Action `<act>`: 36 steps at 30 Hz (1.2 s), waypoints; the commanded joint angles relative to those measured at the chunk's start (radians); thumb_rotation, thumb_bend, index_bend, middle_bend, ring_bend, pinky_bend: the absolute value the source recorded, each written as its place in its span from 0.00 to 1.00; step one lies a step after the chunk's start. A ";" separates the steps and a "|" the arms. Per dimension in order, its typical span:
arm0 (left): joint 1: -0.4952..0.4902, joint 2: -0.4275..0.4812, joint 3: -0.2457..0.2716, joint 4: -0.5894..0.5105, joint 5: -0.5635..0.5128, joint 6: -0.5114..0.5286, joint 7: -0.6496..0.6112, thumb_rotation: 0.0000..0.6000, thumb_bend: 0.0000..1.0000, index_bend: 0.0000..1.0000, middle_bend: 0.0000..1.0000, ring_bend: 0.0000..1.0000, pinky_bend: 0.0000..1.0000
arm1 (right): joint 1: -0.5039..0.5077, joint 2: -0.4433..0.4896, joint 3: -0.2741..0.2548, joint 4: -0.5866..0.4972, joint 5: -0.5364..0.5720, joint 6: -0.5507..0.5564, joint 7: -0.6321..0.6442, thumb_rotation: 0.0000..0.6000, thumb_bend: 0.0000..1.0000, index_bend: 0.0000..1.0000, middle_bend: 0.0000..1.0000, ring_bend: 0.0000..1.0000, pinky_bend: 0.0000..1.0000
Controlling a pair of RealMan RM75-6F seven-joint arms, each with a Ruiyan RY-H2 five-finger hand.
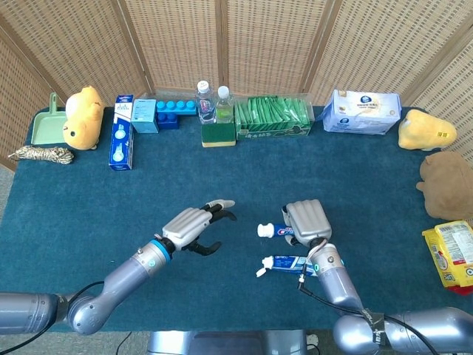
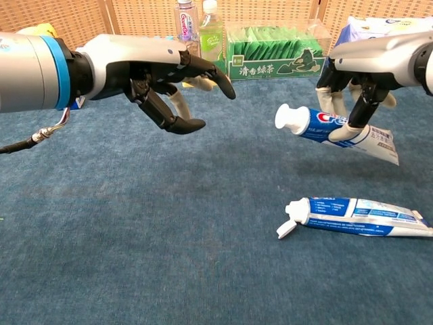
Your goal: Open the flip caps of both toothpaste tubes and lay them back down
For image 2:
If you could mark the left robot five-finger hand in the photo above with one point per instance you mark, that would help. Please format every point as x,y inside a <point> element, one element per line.
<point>135,50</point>

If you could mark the woven wicker folding screen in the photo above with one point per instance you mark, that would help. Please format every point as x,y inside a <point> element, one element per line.
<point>145,17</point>

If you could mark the green drink bottle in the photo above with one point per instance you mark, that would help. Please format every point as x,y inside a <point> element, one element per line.
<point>211,37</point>

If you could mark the white blue tissue pack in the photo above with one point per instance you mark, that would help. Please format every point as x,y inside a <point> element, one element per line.
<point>372,25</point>

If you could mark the yellow chick plush toy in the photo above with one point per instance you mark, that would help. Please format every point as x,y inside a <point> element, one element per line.
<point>44,28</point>

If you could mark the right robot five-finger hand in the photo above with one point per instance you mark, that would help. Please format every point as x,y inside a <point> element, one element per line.
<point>372,57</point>

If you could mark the clear bottle pink label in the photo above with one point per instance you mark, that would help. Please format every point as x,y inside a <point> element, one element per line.
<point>186,20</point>

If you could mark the teal table cloth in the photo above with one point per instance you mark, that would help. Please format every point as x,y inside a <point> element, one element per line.
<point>135,203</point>

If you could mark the toothpaste tube large logo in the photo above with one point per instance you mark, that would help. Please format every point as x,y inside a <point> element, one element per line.
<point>314,122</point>

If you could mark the green tea bag box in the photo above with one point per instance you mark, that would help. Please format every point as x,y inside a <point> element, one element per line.
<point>253,69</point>

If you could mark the toothpaste tube pale blue print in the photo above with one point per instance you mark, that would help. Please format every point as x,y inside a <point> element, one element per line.
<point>338,210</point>

